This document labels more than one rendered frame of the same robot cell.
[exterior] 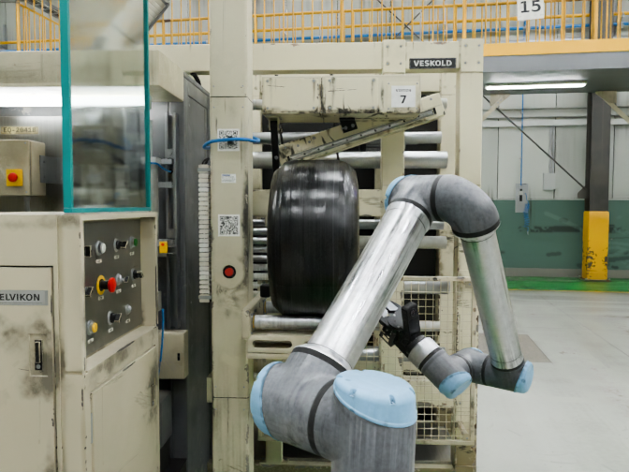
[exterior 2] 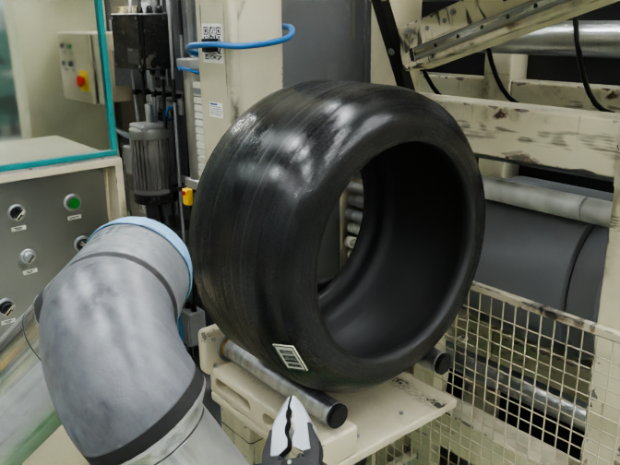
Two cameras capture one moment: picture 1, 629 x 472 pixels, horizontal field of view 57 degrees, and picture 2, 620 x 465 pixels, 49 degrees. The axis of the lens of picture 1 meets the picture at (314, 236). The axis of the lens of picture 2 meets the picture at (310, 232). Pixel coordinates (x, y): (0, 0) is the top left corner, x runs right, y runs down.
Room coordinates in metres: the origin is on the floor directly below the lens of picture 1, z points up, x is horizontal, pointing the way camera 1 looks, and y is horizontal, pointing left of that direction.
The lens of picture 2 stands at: (1.18, -0.87, 1.57)
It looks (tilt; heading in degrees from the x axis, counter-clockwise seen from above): 18 degrees down; 48
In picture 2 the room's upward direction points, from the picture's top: 1 degrees counter-clockwise
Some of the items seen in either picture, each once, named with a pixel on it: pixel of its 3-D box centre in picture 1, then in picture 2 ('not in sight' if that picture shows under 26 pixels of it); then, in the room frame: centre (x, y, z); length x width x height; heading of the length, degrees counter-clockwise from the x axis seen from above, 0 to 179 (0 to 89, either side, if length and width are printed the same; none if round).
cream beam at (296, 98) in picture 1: (341, 100); not in sight; (2.34, -0.11, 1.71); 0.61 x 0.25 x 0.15; 87
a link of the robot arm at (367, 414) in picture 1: (370, 425); not in sight; (1.04, -0.10, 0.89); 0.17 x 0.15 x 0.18; 49
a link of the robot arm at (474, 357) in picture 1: (468, 366); not in sight; (1.69, -0.46, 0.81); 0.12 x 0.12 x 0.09; 49
